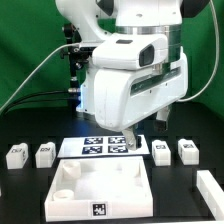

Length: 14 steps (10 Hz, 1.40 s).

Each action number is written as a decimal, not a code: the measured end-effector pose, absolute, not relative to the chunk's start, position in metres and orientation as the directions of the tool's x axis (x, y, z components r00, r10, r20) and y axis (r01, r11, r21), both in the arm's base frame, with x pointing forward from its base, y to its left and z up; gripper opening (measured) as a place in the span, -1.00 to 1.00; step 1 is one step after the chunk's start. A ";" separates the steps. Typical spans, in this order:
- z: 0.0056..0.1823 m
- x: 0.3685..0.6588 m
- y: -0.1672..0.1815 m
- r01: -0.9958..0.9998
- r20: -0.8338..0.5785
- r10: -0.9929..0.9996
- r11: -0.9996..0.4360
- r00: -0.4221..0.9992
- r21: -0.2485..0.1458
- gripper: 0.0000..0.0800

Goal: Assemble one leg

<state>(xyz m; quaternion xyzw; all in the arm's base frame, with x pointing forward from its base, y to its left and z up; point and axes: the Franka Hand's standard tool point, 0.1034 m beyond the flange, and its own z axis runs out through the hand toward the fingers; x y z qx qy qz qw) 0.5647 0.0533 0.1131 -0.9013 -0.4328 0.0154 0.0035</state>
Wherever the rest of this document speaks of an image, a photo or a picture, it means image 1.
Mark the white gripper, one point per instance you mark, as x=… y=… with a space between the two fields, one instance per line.
x=123 y=98

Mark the white square tabletop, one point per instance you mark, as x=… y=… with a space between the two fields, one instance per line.
x=99 y=188

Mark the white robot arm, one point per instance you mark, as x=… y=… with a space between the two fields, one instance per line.
x=134 y=61

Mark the white sheet with tags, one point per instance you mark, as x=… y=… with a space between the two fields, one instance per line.
x=97 y=146

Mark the white obstacle bar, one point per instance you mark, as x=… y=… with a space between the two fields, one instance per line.
x=212 y=193

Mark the grey camera on stand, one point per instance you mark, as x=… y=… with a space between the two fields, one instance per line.
x=87 y=49

